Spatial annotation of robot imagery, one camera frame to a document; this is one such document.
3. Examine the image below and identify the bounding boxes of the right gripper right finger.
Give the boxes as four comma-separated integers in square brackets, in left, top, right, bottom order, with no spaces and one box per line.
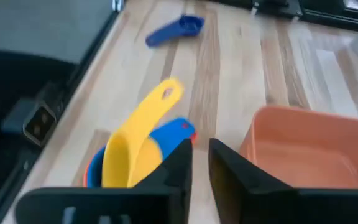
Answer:
[208,138,358,224]

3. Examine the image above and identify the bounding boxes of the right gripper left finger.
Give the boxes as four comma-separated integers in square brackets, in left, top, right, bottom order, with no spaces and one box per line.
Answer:
[15,138,195,224]

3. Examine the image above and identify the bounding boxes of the small dark blue measuring cup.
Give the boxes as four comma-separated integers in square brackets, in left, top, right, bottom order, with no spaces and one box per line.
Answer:
[145,14,205,48]

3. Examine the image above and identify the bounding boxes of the orange measuring cup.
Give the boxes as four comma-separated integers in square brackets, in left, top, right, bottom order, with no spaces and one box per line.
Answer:
[82,160,90,188]

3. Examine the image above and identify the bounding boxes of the yellow measuring cup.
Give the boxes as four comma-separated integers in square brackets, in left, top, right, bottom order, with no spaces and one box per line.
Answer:
[101,77,185,189]

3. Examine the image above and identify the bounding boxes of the small dark grey camera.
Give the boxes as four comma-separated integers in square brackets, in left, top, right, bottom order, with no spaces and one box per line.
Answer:
[1,98,58,147]

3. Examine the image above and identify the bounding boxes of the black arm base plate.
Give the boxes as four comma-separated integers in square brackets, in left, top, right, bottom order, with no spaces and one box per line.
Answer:
[253,0,304,18]

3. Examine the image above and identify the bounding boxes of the orange plastic basket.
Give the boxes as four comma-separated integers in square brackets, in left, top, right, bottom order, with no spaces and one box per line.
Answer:
[239,105,358,190]

